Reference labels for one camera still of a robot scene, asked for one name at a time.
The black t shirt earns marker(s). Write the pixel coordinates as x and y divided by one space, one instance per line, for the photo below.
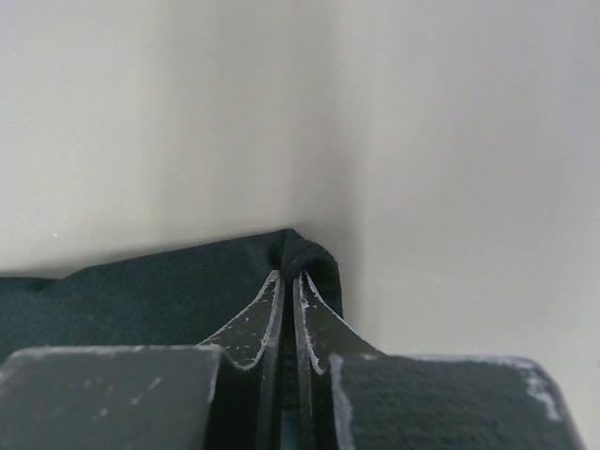
179 297

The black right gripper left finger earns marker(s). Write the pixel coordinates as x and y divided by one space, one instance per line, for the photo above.
223 393

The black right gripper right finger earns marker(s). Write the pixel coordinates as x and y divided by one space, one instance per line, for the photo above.
353 396

